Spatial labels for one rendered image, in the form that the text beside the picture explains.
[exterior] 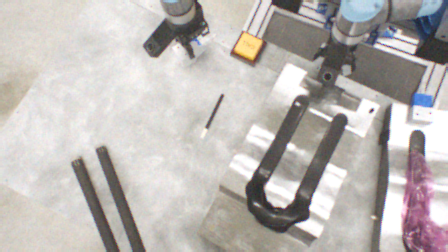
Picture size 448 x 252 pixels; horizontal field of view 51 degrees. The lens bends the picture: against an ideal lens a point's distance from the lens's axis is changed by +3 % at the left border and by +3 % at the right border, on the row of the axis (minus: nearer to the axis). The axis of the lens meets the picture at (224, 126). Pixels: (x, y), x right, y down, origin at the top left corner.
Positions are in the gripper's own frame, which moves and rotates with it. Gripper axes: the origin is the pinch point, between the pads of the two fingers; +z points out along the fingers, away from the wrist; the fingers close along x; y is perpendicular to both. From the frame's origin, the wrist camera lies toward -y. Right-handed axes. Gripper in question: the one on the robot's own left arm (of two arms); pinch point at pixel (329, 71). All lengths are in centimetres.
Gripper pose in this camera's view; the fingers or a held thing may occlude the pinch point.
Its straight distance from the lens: 128.5
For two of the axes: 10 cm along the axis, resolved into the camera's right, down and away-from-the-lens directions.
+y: 3.4, -9.1, 2.2
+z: 0.5, 2.5, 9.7
